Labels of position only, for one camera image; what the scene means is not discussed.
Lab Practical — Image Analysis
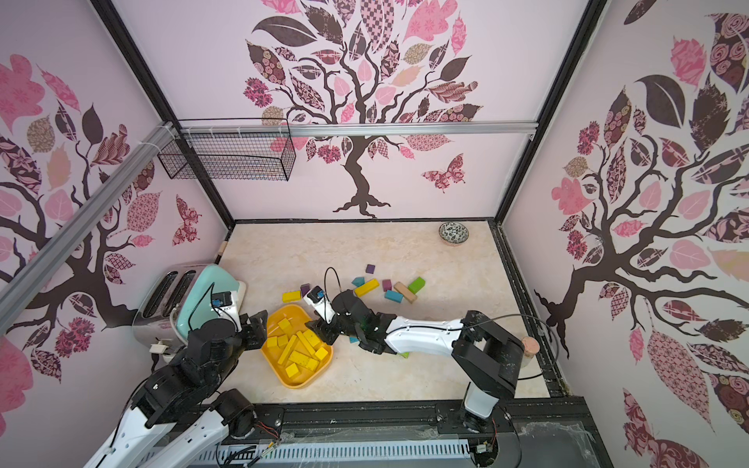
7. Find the yellow rectangular block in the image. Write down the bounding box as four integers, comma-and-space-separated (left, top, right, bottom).
304, 330, 321, 349

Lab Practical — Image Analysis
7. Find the yellow cube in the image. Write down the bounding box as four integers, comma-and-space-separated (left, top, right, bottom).
315, 348, 329, 361

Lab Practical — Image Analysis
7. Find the yellow medium block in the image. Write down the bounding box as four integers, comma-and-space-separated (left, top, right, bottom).
296, 331, 316, 356

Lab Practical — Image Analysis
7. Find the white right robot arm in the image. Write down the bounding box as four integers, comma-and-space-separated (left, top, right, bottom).
304, 287, 525, 420

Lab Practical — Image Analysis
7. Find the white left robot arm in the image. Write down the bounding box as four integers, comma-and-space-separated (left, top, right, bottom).
86, 310, 268, 467

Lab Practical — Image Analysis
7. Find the long yellow block upper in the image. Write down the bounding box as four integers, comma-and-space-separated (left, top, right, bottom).
354, 279, 380, 298

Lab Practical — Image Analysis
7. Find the teal small block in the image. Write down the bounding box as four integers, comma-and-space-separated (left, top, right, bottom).
384, 290, 404, 303

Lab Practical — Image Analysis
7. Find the tan long block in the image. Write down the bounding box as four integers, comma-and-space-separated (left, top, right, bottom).
393, 282, 417, 303

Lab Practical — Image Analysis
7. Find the mint green toaster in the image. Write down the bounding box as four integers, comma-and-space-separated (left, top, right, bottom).
132, 263, 247, 355

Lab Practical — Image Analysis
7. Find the yellow flat block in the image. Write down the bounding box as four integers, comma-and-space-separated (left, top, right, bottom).
282, 291, 302, 303

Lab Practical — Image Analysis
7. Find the yellow plastic tray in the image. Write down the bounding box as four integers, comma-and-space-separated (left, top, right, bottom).
261, 304, 334, 389

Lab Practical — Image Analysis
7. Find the green block upper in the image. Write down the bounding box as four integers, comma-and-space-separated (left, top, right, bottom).
408, 277, 426, 294

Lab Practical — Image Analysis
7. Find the patterned ceramic bowl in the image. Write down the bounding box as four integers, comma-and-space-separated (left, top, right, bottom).
438, 222, 470, 246

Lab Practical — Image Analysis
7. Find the glass jar pink lid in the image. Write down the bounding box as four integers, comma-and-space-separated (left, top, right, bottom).
521, 337, 540, 368

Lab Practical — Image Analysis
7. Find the white cable duct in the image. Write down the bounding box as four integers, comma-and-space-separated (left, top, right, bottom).
190, 440, 474, 467

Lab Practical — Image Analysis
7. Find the black wire basket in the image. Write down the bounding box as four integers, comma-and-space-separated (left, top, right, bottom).
158, 117, 296, 181

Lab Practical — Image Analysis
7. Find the aluminium frame rail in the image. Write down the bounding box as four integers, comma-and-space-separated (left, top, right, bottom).
1, 122, 175, 333

